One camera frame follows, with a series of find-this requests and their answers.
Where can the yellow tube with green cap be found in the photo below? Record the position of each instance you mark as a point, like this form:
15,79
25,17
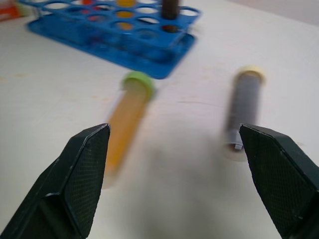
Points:
128,119

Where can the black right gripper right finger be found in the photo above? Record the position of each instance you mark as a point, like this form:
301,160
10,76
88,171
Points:
279,174

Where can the red tube standing in rack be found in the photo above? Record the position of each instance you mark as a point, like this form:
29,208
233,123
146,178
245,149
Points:
91,11

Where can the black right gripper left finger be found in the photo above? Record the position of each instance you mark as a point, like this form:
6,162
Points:
64,184

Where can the dark tube with cream cap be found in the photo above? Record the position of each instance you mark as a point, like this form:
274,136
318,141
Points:
243,107

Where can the yellow tube standing in rack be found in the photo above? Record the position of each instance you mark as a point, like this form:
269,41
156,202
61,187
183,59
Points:
125,12

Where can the blue test tube rack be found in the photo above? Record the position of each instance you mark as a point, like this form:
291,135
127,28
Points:
117,37

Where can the dark tube standing in rack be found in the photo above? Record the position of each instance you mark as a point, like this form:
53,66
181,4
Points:
170,12

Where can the orange object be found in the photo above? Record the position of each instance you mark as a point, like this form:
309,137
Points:
12,8

